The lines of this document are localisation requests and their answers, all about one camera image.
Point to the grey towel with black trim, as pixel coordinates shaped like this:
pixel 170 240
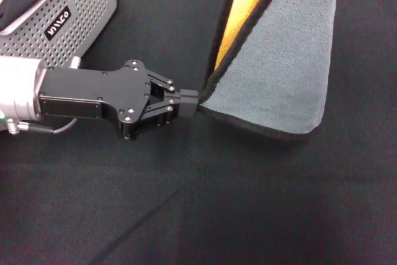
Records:
pixel 279 75

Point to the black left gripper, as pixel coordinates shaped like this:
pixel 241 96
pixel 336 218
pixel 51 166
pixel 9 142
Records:
pixel 93 94

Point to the black tablecloth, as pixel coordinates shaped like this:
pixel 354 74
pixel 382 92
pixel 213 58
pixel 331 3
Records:
pixel 217 200

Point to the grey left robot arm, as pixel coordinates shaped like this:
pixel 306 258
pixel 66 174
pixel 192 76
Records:
pixel 18 88

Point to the grey perforated storage box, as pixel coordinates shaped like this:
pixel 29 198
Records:
pixel 87 4

